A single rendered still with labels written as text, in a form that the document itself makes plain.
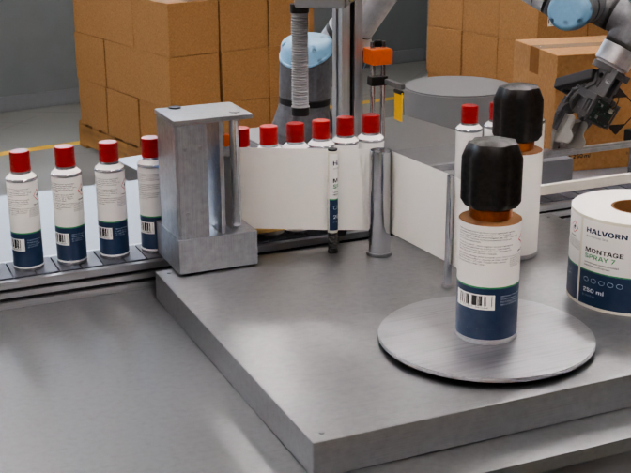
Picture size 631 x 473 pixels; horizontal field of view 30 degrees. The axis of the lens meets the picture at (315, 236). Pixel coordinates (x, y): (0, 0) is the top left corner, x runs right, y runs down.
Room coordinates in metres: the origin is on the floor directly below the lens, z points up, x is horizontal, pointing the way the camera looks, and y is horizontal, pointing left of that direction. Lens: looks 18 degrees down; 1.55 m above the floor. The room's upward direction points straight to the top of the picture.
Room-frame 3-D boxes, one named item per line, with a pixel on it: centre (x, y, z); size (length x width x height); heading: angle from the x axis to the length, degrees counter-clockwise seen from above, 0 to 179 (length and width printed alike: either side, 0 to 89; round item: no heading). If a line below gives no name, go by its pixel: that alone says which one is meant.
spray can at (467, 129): (2.24, -0.30, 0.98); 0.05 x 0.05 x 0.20
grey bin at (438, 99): (4.87, -0.60, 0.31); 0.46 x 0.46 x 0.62
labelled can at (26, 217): (1.90, 0.49, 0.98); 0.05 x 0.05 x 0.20
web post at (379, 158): (1.96, -0.11, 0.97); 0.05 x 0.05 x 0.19
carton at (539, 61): (2.76, -0.66, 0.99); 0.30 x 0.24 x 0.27; 104
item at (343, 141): (2.15, -0.06, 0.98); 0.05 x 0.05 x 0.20
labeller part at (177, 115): (1.93, 0.19, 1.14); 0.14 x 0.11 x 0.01; 114
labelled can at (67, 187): (1.93, 0.42, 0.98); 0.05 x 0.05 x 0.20
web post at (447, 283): (1.79, -0.21, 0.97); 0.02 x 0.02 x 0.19
